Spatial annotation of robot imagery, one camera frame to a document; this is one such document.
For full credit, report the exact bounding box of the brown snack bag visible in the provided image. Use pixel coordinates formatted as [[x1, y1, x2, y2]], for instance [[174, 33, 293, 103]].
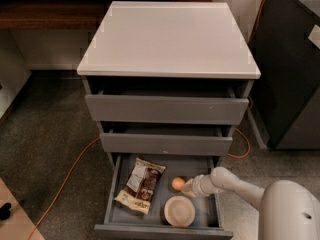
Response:
[[114, 158, 166, 215]]

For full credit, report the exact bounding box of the grey bottom drawer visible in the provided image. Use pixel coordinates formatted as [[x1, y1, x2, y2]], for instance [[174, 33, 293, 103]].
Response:
[[94, 154, 233, 240]]

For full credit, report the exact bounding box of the grey top drawer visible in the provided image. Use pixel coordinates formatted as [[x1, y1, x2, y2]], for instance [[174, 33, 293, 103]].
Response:
[[85, 94, 249, 125]]

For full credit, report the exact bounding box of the orange fruit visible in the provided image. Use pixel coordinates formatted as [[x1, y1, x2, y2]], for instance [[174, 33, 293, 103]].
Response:
[[171, 177, 185, 191]]

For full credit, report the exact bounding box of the black cabinet on right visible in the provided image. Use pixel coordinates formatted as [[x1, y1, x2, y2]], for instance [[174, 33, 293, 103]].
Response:
[[249, 0, 320, 149]]

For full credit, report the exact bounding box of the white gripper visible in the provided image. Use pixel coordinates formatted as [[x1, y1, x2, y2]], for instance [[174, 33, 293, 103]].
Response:
[[181, 175, 218, 198]]

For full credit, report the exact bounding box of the black knob on wood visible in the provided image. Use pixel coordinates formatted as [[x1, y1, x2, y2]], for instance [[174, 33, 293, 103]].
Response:
[[0, 203, 11, 220]]

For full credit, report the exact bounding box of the grey middle drawer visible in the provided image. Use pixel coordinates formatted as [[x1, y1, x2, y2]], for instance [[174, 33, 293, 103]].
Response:
[[100, 126, 232, 156]]

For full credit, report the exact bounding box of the grey drawer cabinet white top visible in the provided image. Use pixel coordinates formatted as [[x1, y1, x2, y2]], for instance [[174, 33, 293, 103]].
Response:
[[76, 1, 262, 172]]

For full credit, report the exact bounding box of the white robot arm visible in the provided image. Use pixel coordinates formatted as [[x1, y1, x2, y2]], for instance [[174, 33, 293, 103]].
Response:
[[181, 167, 320, 240]]

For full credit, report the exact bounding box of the light wooden board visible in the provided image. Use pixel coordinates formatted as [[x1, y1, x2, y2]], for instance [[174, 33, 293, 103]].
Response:
[[0, 178, 34, 240]]

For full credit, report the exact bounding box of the grey drawer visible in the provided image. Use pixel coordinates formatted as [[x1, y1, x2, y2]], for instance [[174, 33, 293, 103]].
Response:
[[85, 94, 249, 125], [94, 154, 233, 240], [100, 126, 232, 156]]

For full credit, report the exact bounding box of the dark wooden shelf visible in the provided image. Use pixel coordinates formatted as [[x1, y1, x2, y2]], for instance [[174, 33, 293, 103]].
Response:
[[0, 0, 212, 30]]

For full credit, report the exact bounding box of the white bowl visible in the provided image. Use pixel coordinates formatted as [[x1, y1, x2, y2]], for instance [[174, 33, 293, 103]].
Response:
[[164, 196, 195, 227]]

